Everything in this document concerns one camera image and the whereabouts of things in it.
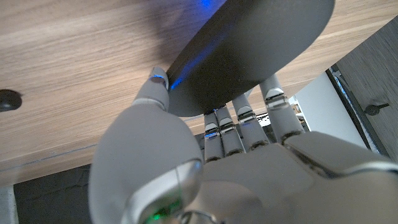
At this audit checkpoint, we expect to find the black door handle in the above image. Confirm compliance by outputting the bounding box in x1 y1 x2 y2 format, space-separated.
364 102 390 116

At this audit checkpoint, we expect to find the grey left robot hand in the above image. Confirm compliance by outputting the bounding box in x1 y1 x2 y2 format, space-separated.
88 66 398 224

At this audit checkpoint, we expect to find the white shelf cabinet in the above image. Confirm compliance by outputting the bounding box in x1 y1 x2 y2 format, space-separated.
287 72 369 150

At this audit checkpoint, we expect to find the dark wood door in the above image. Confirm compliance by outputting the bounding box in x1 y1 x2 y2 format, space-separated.
325 15 398 159

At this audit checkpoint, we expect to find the black glasses case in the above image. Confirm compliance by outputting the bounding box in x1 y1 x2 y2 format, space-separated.
166 0 336 118

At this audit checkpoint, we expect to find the black grip trainer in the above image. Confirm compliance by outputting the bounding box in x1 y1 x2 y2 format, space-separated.
0 89 23 113

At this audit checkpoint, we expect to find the white power strip box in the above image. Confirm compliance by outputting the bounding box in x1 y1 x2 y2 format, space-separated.
256 112 273 127

